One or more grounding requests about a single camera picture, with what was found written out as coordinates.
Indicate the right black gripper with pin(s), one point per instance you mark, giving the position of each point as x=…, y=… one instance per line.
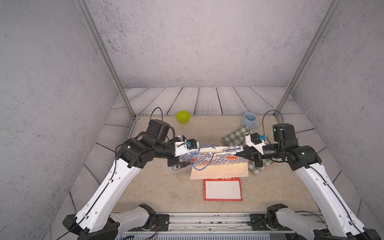
x=253, y=155

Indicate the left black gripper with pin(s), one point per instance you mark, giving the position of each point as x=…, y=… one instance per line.
x=177, y=164

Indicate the blue checkered paper bag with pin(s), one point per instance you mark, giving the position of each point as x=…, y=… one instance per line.
x=216, y=163

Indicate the red and white paper bag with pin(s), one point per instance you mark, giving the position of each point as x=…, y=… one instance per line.
x=223, y=190

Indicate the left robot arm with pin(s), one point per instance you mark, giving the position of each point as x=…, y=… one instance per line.
x=95, y=220

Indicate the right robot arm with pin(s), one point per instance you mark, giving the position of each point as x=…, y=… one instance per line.
x=340, y=222

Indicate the green checkered cloth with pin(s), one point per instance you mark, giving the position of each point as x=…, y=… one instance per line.
x=237, y=138

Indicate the light blue mug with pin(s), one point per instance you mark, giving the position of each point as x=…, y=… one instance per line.
x=250, y=120

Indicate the green bowl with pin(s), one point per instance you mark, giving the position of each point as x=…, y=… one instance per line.
x=183, y=117

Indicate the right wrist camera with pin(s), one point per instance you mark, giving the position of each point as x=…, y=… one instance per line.
x=256, y=141

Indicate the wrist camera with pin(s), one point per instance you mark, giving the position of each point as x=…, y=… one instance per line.
x=256, y=141
x=184, y=146

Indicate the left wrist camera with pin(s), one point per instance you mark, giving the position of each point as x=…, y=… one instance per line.
x=184, y=146

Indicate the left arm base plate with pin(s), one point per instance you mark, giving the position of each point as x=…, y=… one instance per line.
x=161, y=222

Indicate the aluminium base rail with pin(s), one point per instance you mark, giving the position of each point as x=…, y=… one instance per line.
x=210, y=226

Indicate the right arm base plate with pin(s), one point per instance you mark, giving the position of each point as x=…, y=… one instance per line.
x=258, y=222

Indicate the left metal frame post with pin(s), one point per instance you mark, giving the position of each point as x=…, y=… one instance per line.
x=91, y=26

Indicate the metal frame post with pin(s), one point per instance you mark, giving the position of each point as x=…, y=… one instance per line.
x=315, y=41
x=91, y=26

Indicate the right metal frame post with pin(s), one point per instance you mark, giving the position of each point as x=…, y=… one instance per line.
x=315, y=41

